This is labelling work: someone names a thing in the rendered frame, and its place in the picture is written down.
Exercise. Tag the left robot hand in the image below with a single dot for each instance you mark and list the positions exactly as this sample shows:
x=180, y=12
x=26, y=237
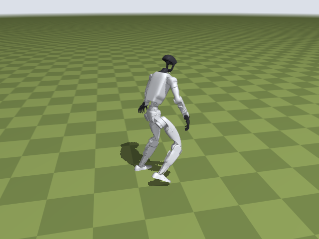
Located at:
x=142, y=107

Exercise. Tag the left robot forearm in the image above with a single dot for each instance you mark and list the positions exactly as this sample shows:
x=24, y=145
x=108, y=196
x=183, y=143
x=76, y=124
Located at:
x=146, y=101

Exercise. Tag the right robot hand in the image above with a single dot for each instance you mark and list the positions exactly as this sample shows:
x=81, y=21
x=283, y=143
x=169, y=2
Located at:
x=187, y=121

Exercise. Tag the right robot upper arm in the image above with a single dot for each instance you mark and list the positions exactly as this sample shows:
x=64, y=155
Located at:
x=172, y=81

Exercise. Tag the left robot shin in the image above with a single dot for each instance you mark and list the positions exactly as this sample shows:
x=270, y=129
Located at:
x=147, y=153

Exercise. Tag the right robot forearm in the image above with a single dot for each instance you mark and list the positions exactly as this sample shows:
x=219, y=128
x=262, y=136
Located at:
x=182, y=107

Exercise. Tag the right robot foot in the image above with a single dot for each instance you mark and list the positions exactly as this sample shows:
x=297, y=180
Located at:
x=161, y=177

